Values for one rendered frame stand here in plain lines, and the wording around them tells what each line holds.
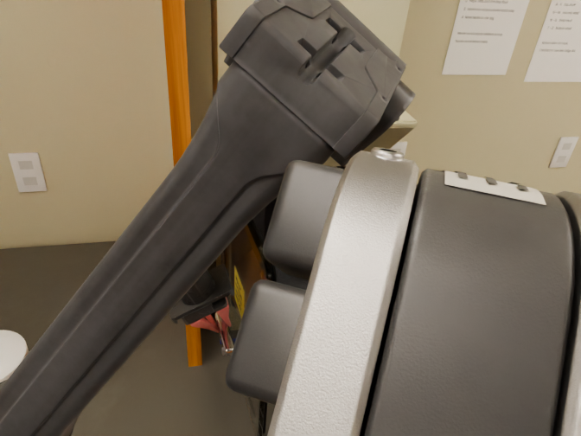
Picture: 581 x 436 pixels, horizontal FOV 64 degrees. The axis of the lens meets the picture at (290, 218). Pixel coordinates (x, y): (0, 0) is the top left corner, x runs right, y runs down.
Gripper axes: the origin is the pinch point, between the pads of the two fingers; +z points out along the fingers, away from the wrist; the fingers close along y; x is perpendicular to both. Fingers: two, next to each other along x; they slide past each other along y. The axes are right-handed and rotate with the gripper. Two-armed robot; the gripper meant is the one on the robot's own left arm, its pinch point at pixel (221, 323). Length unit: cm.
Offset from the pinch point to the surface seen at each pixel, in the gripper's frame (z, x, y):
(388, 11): -29, -20, -48
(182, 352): 21.7, -17.9, 15.7
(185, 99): -32.1, -13.7, -11.1
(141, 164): -1, -66, 11
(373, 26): -28, -20, -45
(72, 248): 12, -63, 39
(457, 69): 10, -59, -82
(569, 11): 7, -56, -116
